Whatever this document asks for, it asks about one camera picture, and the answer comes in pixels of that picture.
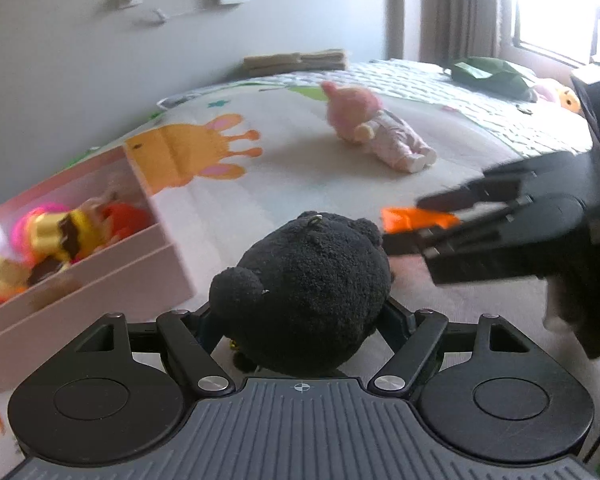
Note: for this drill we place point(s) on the green cloth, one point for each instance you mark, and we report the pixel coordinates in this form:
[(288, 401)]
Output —
[(485, 75)]

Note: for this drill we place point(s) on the pink cardboard box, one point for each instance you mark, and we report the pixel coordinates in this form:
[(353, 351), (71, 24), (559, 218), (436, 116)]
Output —
[(105, 285)]

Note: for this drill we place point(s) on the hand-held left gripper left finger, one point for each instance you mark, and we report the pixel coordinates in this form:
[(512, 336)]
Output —
[(190, 345)]

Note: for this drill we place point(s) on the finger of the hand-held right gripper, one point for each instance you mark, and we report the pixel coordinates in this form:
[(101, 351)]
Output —
[(520, 180), (505, 245)]

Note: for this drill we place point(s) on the beige curtain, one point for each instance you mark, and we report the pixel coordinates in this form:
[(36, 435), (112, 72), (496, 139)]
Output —
[(455, 10)]

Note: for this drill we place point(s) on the colourful doll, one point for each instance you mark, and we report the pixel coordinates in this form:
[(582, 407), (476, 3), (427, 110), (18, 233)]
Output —
[(80, 222)]

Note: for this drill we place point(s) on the white quilted blanket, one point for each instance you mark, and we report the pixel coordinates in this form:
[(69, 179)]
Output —
[(480, 110)]

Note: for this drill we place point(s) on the folded beige towel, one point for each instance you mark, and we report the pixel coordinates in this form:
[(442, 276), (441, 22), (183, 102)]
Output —
[(295, 60)]

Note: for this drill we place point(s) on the window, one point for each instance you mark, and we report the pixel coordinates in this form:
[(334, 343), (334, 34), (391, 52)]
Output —
[(555, 0)]

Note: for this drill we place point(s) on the pink doll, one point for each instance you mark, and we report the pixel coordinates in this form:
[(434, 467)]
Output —
[(380, 130)]

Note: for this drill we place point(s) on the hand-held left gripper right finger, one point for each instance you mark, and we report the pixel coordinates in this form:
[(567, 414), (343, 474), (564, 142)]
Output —
[(400, 325)]

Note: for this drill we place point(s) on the red perforated toy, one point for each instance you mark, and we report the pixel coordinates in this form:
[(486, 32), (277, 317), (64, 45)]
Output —
[(125, 217)]

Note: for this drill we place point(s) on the yellow plush toy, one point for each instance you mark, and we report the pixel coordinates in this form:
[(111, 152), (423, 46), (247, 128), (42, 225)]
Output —
[(567, 99)]

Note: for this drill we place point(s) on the yellow pink flower toy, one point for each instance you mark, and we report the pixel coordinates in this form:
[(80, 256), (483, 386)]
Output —
[(0, 275)]

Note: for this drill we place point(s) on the person's right hand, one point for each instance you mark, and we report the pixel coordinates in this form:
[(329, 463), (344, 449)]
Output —
[(595, 310)]

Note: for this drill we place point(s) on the orange wedge toy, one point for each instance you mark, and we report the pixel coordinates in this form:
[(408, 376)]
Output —
[(410, 219)]

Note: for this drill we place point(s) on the printed play mat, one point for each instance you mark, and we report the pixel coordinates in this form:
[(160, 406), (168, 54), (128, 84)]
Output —
[(305, 180)]

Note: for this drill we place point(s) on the black plush toy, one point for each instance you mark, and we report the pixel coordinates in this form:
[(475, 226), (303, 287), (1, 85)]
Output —
[(305, 290)]

